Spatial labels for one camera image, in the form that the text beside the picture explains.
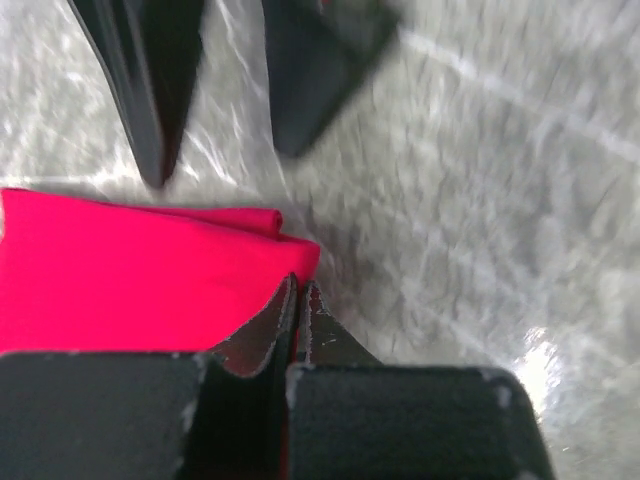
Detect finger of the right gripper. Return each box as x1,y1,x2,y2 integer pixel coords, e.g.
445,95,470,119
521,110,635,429
69,0,203,189
262,0,400,158

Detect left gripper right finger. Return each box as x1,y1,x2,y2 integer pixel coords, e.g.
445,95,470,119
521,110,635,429
286,283,555,479

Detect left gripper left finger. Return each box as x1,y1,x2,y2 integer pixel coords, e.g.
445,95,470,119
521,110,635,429
1,276,298,479

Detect crimson red t shirt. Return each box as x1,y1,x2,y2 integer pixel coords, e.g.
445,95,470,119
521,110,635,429
1,189,320,353

